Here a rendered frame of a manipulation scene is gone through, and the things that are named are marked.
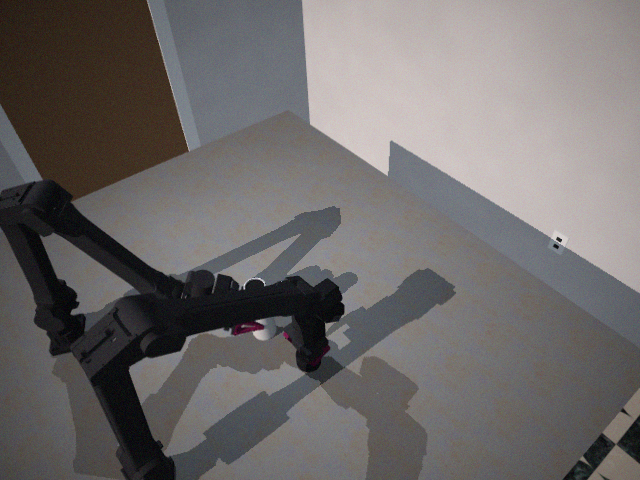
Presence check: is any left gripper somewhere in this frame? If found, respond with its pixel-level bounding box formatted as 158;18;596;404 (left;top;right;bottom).
224;321;264;336

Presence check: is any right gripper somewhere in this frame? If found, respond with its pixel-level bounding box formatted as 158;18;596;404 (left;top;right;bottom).
283;322;330;366

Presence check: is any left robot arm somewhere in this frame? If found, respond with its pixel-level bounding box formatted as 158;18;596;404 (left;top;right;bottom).
0;179;215;356

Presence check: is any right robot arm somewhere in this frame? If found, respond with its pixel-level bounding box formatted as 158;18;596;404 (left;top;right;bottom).
70;276;345;480

